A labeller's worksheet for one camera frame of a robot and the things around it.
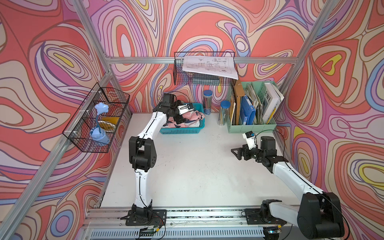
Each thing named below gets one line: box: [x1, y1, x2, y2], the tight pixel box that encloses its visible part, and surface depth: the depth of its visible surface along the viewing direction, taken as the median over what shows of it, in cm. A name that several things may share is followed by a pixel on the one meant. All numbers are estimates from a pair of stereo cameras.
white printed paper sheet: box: [182, 56, 239, 80], surface depth 86 cm
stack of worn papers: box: [244, 83, 263, 124], surface depth 98 cm
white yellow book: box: [262, 82, 285, 125], surface depth 100 cm
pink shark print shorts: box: [162, 110, 205, 128], surface depth 103 cm
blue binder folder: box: [240, 94, 256, 125], surface depth 99 cm
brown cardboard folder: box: [233, 78, 245, 125], surface depth 92 cm
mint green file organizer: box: [226, 81, 277, 134], surface depth 101 cm
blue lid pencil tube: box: [203, 89, 213, 116], surface depth 113 cm
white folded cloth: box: [162, 120, 200, 129], surface depth 104 cm
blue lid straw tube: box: [217, 100, 231, 126], surface depth 107 cm
